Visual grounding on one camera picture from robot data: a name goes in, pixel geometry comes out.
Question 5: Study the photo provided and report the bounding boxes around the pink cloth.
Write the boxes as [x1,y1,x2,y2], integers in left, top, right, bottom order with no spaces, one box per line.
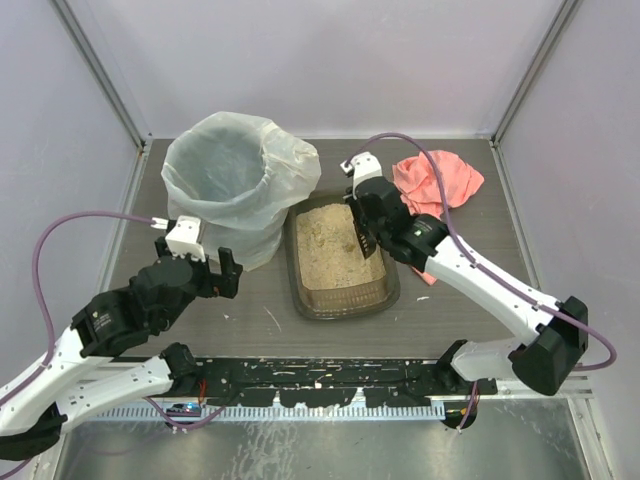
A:
[391,148,486,287]

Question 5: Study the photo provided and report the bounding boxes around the black slotted litter scoop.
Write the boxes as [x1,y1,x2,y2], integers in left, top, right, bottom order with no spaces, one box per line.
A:
[349,199,377,259]

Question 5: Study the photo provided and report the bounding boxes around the beige cat litter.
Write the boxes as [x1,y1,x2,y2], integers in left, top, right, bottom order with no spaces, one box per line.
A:
[296,203,386,290]

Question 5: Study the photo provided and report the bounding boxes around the dark translucent litter box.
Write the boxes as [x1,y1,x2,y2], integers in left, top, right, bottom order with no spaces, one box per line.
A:
[283,190,401,320]

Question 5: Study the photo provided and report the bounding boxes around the grey slotted cable duct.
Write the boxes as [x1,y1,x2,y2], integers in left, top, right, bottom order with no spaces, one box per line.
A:
[92,400,446,423]

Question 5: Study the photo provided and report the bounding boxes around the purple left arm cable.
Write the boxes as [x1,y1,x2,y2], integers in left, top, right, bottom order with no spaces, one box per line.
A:
[0,212,241,479]

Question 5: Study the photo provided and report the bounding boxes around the translucent plastic trash bag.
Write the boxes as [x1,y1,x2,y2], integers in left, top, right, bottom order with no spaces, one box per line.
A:
[161,112,321,271]

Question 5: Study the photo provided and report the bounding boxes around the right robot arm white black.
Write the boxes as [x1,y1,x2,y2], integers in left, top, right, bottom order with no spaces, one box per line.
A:
[345,176,588,396]

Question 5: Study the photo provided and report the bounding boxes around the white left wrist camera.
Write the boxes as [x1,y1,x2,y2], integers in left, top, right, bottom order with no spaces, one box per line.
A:
[165,215,206,262]

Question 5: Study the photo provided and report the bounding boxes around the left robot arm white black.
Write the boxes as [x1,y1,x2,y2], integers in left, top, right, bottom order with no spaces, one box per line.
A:
[1,238,243,461]

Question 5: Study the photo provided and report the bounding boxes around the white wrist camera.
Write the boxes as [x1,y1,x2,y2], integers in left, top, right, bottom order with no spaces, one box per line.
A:
[165,215,206,262]
[340,152,383,199]

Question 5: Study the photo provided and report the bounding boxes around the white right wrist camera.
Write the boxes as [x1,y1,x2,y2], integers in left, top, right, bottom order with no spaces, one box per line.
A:
[340,152,383,199]

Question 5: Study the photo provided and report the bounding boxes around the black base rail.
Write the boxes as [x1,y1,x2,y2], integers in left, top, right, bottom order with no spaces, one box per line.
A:
[159,358,472,408]

